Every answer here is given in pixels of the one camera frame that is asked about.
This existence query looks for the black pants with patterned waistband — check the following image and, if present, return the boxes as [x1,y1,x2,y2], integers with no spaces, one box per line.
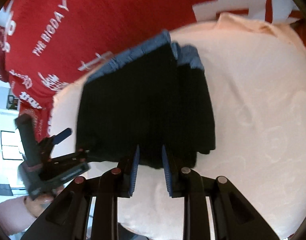
[75,31,216,169]

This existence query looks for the pink sleeve forearm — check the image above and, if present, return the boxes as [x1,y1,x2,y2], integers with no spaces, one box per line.
[0,196,41,236]

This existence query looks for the person's left hand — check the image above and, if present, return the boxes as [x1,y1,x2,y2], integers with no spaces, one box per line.
[23,185,64,218]

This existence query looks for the red sofa cover with lettering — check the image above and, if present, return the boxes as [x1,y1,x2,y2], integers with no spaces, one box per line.
[0,0,196,140]

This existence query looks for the white red patterned pillow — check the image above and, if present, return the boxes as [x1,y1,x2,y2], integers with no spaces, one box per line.
[188,0,303,23]

